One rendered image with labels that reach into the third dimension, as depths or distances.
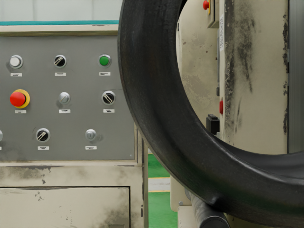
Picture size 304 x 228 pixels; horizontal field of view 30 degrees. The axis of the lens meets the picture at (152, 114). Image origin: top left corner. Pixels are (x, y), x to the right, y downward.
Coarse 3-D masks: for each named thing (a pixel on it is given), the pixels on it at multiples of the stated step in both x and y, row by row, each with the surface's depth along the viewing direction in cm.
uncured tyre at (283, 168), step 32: (128, 0) 82; (160, 0) 78; (128, 32) 81; (160, 32) 78; (128, 64) 82; (160, 64) 79; (128, 96) 83; (160, 96) 79; (160, 128) 80; (192, 128) 79; (160, 160) 85; (192, 160) 80; (224, 160) 79; (256, 160) 106; (288, 160) 106; (192, 192) 85; (224, 192) 80; (256, 192) 80; (288, 192) 79; (288, 224) 83
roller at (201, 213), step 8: (192, 200) 100; (200, 200) 93; (200, 208) 89; (208, 208) 86; (200, 216) 84; (208, 216) 82; (216, 216) 81; (224, 216) 87; (200, 224) 81; (208, 224) 80; (216, 224) 80; (224, 224) 80
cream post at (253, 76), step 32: (224, 0) 116; (256, 0) 115; (224, 32) 117; (256, 32) 115; (224, 64) 117; (256, 64) 116; (224, 96) 118; (256, 96) 116; (224, 128) 118; (256, 128) 116; (256, 224) 117
